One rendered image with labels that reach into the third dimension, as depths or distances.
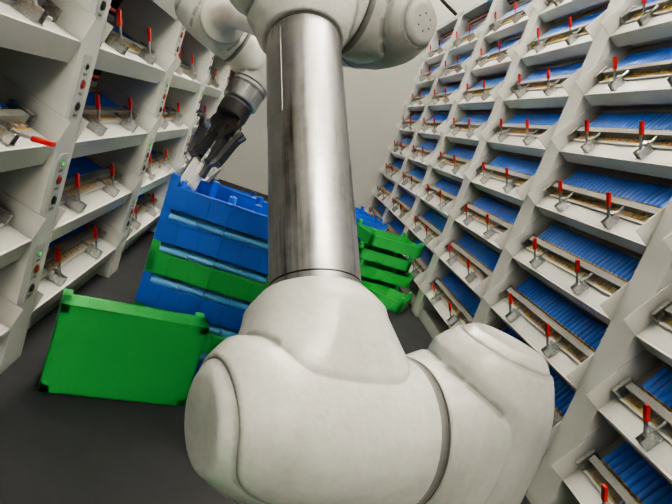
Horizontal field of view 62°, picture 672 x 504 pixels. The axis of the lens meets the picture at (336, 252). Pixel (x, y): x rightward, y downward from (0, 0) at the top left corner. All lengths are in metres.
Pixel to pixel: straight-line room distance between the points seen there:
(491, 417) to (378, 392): 0.13
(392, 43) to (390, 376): 0.53
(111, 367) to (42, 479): 0.28
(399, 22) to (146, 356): 0.84
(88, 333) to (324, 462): 0.84
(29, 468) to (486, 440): 0.79
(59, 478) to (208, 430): 0.64
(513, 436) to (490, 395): 0.05
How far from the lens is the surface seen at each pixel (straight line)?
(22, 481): 1.09
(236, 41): 1.38
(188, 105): 2.53
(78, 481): 1.10
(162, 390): 1.32
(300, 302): 0.51
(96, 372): 1.29
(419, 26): 0.88
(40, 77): 1.18
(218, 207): 1.31
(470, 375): 0.58
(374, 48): 0.89
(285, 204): 0.60
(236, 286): 1.35
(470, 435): 0.57
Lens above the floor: 0.69
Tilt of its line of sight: 12 degrees down
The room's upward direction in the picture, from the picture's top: 20 degrees clockwise
